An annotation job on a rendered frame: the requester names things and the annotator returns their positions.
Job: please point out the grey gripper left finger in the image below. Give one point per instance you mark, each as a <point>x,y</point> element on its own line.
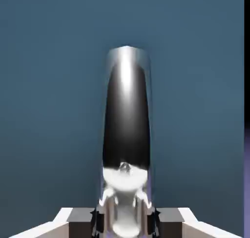
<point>80,224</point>

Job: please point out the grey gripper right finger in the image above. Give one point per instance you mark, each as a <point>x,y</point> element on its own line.
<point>170,224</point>

